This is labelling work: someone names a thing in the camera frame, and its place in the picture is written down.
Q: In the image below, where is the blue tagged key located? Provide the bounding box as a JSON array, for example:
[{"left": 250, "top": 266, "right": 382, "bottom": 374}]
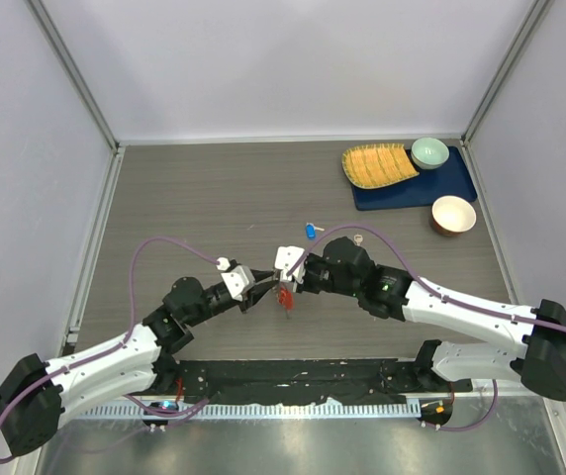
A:
[{"left": 305, "top": 223, "right": 325, "bottom": 240}]

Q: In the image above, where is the purple cable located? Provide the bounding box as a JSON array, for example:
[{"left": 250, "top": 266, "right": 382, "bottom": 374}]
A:
[
  {"left": 285, "top": 225, "right": 566, "bottom": 430},
  {"left": 0, "top": 237, "right": 223, "bottom": 465}
]

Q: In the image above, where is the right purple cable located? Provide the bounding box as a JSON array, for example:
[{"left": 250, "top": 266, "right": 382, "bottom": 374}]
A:
[{"left": 285, "top": 225, "right": 566, "bottom": 430}]

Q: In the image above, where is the yellow woven bamboo plate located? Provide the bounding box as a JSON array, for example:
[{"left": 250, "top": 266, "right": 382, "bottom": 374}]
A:
[{"left": 341, "top": 142, "right": 419, "bottom": 190}]

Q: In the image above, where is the brown white bowl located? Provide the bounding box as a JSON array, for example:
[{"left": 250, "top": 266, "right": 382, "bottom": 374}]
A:
[{"left": 431, "top": 195, "right": 477, "bottom": 236}]

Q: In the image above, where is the left aluminium frame post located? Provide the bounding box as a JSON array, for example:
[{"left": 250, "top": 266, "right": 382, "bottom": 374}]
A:
[{"left": 25, "top": 0, "right": 120, "bottom": 153}]

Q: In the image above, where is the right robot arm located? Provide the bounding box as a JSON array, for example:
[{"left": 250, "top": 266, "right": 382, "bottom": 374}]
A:
[{"left": 275, "top": 237, "right": 566, "bottom": 402}]

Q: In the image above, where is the white slotted cable duct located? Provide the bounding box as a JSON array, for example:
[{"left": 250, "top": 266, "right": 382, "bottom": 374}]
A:
[{"left": 76, "top": 398, "right": 421, "bottom": 421}]

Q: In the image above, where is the dark blue tray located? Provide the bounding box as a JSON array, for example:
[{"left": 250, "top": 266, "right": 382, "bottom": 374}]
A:
[{"left": 351, "top": 146, "right": 478, "bottom": 211}]

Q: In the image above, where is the light green bowl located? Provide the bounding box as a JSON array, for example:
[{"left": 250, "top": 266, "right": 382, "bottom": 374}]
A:
[{"left": 411, "top": 138, "right": 449, "bottom": 170}]

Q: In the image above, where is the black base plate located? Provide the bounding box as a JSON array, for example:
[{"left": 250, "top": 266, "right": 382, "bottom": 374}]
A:
[{"left": 172, "top": 358, "right": 473, "bottom": 406}]

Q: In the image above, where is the right aluminium frame post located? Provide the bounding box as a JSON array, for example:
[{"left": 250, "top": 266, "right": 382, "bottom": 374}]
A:
[{"left": 461, "top": 0, "right": 554, "bottom": 145}]

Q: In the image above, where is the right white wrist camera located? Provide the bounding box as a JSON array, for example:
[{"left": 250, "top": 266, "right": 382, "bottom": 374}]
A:
[{"left": 274, "top": 245, "right": 305, "bottom": 293}]

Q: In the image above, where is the aluminium frame post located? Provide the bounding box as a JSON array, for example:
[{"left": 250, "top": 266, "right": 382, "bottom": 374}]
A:
[
  {"left": 25, "top": 0, "right": 120, "bottom": 153},
  {"left": 461, "top": 0, "right": 554, "bottom": 145}
]

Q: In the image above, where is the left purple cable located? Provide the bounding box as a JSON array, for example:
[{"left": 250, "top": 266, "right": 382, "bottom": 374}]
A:
[{"left": 0, "top": 237, "right": 223, "bottom": 465}]

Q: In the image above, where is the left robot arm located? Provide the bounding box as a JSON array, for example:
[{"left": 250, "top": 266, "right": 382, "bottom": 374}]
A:
[{"left": 0, "top": 265, "right": 278, "bottom": 463}]

